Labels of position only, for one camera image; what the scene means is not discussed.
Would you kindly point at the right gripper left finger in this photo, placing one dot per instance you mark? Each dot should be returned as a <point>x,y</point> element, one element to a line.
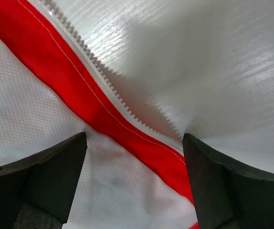
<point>37,192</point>

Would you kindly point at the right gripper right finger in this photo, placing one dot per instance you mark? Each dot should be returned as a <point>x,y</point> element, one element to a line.
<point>227,193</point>

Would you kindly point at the rainbow red white jacket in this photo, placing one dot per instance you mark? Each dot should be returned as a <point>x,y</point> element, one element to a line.
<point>51,87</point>

